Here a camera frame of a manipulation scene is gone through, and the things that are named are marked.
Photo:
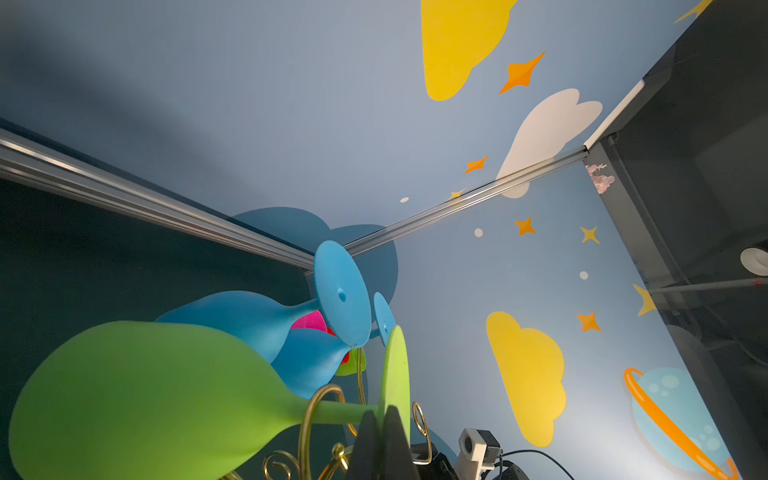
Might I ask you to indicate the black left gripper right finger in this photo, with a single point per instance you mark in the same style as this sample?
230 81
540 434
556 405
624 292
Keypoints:
396 458

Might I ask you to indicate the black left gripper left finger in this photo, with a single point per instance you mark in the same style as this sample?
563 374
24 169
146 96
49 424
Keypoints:
365 460

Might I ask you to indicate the green wine glass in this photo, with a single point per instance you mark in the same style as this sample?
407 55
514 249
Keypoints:
353 362
141 400

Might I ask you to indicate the pink wine glass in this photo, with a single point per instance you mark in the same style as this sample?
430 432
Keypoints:
311 321

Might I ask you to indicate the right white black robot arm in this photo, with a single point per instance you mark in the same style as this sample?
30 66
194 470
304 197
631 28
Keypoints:
440 469

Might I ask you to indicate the right blue wine glass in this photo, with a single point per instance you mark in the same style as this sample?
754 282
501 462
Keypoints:
309 360

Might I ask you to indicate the blue wine glass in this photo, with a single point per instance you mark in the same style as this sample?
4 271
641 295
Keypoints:
309 360
264 323

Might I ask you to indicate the left blue wine glass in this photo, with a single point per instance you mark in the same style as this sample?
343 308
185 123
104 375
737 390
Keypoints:
264 323

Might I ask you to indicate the gold wire glass rack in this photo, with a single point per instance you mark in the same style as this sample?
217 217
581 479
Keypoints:
325 436

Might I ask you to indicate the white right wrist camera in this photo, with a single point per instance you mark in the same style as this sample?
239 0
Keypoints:
479 451

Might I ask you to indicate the right aluminium corner post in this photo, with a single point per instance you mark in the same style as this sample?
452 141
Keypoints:
464 201

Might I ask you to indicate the horizontal aluminium back rail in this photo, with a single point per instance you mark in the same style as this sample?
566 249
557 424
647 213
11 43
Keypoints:
29 163

